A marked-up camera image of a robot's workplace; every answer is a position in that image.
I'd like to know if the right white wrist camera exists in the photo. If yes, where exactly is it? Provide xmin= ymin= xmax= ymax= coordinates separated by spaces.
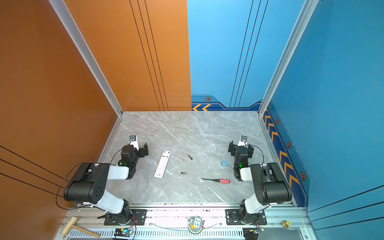
xmin=238 ymin=135 xmax=248 ymax=147

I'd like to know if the brass knob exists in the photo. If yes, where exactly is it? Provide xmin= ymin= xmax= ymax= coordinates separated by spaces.
xmin=282 ymin=221 xmax=291 ymax=228

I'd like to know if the red handled screwdriver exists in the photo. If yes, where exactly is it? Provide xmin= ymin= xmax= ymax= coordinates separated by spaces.
xmin=203 ymin=179 xmax=230 ymax=184

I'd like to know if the right small circuit board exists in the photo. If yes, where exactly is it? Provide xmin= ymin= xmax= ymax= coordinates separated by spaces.
xmin=250 ymin=226 xmax=265 ymax=235

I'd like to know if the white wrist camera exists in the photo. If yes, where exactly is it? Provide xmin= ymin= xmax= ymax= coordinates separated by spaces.
xmin=129 ymin=135 xmax=139 ymax=150
xmin=238 ymin=135 xmax=248 ymax=147

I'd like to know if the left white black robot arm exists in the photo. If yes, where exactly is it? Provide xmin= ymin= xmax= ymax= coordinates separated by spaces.
xmin=64 ymin=144 xmax=149 ymax=226

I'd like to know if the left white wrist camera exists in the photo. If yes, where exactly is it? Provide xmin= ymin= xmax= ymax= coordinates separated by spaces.
xmin=129 ymin=135 xmax=139 ymax=150

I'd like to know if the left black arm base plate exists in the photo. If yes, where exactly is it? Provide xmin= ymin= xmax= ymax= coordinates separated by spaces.
xmin=99 ymin=209 xmax=147 ymax=226

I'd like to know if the green circuit board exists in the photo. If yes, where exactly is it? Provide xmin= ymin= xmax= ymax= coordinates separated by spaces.
xmin=113 ymin=228 xmax=134 ymax=240

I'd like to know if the white remote control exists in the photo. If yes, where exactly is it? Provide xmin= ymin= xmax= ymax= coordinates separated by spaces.
xmin=154 ymin=150 xmax=171 ymax=179

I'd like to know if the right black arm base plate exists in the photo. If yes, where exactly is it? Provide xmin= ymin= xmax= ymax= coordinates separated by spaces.
xmin=225 ymin=209 xmax=268 ymax=226

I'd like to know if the round grey power socket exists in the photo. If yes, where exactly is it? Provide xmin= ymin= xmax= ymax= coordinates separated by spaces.
xmin=187 ymin=216 xmax=205 ymax=235

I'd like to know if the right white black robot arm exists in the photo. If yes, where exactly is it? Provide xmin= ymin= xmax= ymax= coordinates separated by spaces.
xmin=228 ymin=137 xmax=293 ymax=225

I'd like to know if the wooden mallet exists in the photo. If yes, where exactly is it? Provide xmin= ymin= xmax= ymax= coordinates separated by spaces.
xmin=61 ymin=217 xmax=101 ymax=238

